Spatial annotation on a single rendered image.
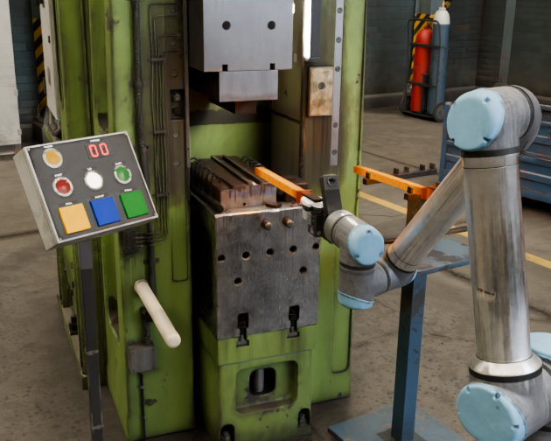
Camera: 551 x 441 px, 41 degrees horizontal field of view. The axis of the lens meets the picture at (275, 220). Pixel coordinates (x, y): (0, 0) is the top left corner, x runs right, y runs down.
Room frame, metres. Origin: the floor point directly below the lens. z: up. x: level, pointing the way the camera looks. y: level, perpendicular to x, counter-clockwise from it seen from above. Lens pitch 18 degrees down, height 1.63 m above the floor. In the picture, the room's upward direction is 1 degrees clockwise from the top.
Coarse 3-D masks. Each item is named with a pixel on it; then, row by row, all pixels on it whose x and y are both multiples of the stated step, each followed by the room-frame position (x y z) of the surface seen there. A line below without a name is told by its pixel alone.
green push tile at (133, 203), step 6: (132, 192) 2.11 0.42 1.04; (138, 192) 2.12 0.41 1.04; (120, 198) 2.08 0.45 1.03; (126, 198) 2.09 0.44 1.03; (132, 198) 2.10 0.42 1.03; (138, 198) 2.11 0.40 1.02; (126, 204) 2.08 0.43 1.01; (132, 204) 2.09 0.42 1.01; (138, 204) 2.10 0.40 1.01; (144, 204) 2.12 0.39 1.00; (126, 210) 2.07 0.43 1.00; (132, 210) 2.08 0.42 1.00; (138, 210) 2.09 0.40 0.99; (144, 210) 2.11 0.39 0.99; (126, 216) 2.06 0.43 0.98; (132, 216) 2.07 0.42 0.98
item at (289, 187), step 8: (256, 168) 2.37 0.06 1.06; (264, 168) 2.36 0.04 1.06; (264, 176) 2.30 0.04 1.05; (272, 176) 2.25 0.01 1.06; (272, 184) 2.23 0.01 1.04; (280, 184) 2.18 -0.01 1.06; (288, 184) 2.15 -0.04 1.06; (288, 192) 2.12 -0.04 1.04; (296, 192) 2.04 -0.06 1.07; (304, 192) 2.03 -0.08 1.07; (296, 200) 2.04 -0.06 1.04; (312, 200) 1.96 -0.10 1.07; (320, 200) 1.96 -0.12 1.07
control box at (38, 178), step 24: (48, 144) 2.03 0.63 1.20; (72, 144) 2.08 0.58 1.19; (96, 144) 2.13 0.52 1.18; (120, 144) 2.18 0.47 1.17; (24, 168) 1.98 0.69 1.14; (48, 168) 1.99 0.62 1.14; (72, 168) 2.04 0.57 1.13; (96, 168) 2.09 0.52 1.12; (48, 192) 1.95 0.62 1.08; (72, 192) 1.99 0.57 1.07; (96, 192) 2.04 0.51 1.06; (120, 192) 2.09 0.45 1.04; (144, 192) 2.15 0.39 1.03; (48, 216) 1.91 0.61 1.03; (120, 216) 2.05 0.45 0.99; (144, 216) 2.10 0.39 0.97; (48, 240) 1.92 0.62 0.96; (72, 240) 1.92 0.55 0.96
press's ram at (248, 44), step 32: (192, 0) 2.44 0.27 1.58; (224, 0) 2.37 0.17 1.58; (256, 0) 2.41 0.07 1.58; (288, 0) 2.45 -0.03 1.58; (192, 32) 2.45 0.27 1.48; (224, 32) 2.37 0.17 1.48; (256, 32) 2.41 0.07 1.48; (288, 32) 2.45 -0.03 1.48; (192, 64) 2.46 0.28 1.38; (224, 64) 2.37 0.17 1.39; (256, 64) 2.41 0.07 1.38; (288, 64) 2.45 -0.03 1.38
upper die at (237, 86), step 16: (192, 80) 2.64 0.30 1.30; (208, 80) 2.47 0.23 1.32; (224, 80) 2.37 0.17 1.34; (240, 80) 2.39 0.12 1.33; (256, 80) 2.41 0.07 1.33; (272, 80) 2.43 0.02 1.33; (208, 96) 2.47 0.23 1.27; (224, 96) 2.37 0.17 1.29; (240, 96) 2.39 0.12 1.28; (256, 96) 2.41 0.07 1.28; (272, 96) 2.43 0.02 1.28
